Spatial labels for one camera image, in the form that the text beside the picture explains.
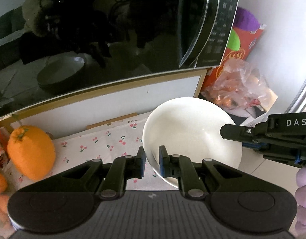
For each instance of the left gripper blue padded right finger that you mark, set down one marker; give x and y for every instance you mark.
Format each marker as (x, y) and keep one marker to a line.
(185, 171)

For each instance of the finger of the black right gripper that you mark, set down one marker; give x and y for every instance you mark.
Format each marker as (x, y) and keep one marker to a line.
(237, 133)

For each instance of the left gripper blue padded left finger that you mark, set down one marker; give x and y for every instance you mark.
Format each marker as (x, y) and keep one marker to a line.
(114, 176)

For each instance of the cream bowl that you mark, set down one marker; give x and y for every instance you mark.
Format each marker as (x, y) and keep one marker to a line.
(190, 127)

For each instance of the purple gloved hand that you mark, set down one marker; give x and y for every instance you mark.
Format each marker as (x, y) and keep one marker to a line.
(300, 196)

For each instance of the plastic bag of snacks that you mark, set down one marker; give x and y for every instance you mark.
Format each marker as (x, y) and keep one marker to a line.
(239, 86)

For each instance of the large orange on table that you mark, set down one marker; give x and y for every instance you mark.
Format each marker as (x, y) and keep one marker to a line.
(32, 152)

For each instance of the red snack box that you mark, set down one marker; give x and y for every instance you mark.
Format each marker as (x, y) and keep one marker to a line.
(245, 32)

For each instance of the large orange on jar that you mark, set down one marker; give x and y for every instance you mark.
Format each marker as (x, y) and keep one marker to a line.
(4, 198)

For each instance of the black Midea microwave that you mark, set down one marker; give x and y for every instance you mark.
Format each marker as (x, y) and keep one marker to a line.
(50, 48)

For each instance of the white shelf with wood frame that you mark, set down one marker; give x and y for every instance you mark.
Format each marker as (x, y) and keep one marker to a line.
(72, 113)

